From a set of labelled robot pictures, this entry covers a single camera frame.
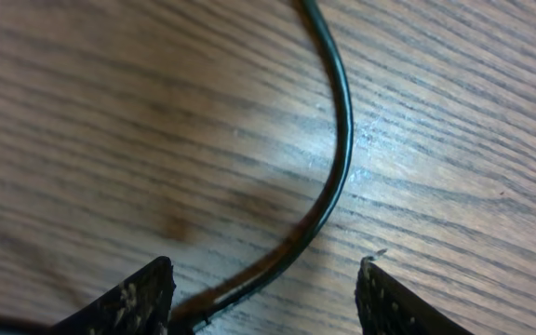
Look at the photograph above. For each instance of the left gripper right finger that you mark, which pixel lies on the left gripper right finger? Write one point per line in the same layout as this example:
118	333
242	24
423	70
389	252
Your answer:
386	307

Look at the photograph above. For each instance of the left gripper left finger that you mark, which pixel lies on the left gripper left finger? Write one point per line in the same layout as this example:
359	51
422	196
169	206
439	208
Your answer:
139	305

